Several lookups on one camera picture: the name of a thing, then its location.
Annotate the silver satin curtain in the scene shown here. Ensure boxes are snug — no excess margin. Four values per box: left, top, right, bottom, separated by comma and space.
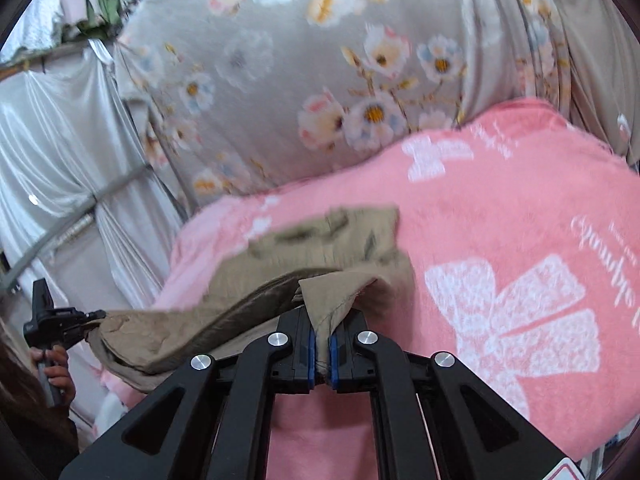
0, 0, 187, 441

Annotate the grey floral bedsheet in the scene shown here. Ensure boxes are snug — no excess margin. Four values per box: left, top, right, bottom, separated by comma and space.
115, 0, 639, 209

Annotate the tan quilted jacket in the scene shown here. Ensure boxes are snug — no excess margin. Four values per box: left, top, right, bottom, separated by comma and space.
86, 207, 414, 393

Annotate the person's left hand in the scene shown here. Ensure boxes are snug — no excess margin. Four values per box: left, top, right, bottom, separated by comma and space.
30, 344, 76, 408

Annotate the green hanging garment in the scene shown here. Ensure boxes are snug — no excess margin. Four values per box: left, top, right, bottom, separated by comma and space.
75, 0, 122, 39

